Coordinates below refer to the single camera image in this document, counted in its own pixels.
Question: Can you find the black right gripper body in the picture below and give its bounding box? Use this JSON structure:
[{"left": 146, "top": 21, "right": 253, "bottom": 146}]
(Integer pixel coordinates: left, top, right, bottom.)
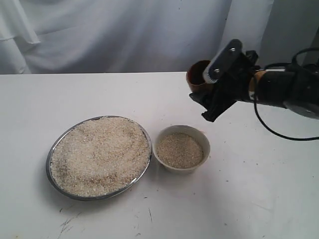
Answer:
[{"left": 213, "top": 51, "right": 258, "bottom": 103}]

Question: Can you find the brown wooden cup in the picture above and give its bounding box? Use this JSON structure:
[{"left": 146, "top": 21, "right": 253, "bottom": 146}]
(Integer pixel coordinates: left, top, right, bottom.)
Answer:
[{"left": 186, "top": 60, "right": 213, "bottom": 93}]

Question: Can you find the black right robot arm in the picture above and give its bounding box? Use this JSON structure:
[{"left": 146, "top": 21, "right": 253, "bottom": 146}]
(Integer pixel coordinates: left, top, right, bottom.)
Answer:
[{"left": 186, "top": 51, "right": 319, "bottom": 122}]

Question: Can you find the white bowl of rice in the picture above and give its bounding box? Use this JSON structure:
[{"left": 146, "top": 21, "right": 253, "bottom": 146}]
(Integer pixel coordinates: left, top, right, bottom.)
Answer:
[{"left": 153, "top": 125, "right": 210, "bottom": 174}]

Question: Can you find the metal plate of rice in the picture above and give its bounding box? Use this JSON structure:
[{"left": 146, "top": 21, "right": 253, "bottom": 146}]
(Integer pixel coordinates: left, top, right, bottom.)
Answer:
[{"left": 45, "top": 116, "right": 152, "bottom": 201}]

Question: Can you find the white backdrop cloth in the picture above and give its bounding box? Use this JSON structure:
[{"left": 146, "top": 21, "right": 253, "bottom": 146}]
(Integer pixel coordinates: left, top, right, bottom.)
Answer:
[{"left": 0, "top": 0, "right": 319, "bottom": 74}]

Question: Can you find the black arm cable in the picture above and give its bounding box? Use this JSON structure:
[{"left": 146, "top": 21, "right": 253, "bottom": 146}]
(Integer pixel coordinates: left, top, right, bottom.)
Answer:
[{"left": 253, "top": 47, "right": 319, "bottom": 142}]

